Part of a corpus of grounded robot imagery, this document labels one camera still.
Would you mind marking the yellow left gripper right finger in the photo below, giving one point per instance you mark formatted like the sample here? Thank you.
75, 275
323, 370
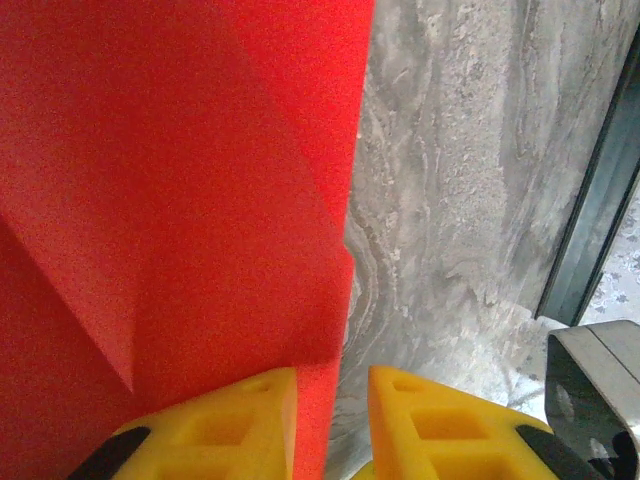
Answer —
450, 440

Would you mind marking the aluminium frame bar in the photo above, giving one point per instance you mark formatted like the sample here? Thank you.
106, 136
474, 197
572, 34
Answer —
587, 235

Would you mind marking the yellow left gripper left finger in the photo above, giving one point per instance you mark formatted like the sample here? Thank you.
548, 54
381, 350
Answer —
215, 440

